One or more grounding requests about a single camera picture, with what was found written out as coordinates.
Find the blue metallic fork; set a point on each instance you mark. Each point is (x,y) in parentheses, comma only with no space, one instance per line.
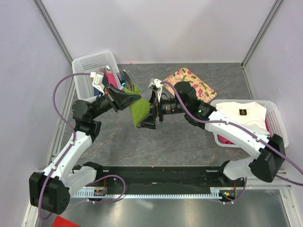
(121,78)

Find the white laundry basket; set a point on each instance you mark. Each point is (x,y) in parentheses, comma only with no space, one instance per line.
(273,117)

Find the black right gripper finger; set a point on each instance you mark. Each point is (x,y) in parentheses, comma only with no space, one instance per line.
(153,99)
(148,122)

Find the floral rectangular tray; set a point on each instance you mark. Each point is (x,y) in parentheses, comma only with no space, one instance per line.
(203,91)

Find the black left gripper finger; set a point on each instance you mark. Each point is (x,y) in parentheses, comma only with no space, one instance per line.
(124,101)
(120,93)

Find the pink rolled napkin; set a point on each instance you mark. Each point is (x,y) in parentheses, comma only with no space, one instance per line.
(111,79)

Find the green paper napkin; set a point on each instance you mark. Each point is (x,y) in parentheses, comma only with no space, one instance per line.
(140,108)

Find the grey slotted cable duct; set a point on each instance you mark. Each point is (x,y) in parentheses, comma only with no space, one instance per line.
(91,193)

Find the white folded t-shirt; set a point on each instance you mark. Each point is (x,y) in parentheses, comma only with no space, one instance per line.
(250,115)

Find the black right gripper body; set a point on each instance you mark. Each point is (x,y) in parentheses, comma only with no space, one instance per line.
(167,106)

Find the pink folded garment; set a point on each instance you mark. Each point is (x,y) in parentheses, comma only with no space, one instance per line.
(222,140)

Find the blue rolled napkin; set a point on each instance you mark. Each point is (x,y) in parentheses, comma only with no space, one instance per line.
(96,91)

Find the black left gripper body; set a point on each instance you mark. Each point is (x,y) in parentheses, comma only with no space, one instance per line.
(104,102)

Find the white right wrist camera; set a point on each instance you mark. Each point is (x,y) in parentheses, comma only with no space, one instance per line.
(156,85)

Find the aluminium rail profile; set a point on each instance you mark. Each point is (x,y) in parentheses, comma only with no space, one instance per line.
(284,182)

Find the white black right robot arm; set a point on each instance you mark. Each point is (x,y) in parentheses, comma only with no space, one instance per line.
(266,153)

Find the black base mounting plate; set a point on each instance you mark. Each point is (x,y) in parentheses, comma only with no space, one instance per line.
(170,179)

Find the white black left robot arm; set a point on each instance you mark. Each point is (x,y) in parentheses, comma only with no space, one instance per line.
(52,188)

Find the silver table knife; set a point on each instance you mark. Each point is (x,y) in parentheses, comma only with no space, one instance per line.
(128,82)

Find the white perforated plastic basket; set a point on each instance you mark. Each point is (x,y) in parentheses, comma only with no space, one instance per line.
(87,64)

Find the red sheet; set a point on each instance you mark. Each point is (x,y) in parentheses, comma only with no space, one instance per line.
(61,222)

